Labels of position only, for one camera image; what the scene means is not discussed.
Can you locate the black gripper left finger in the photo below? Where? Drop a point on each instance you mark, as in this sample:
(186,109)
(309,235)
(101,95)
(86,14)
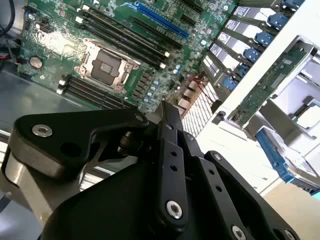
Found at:
(62,132)

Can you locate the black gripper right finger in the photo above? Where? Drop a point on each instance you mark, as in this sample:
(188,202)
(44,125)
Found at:
(220,195)

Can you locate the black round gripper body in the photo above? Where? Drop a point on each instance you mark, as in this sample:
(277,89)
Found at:
(105,205)

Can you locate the green graphics card black shroud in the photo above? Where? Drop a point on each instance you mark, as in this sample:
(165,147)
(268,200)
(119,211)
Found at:
(272,82)

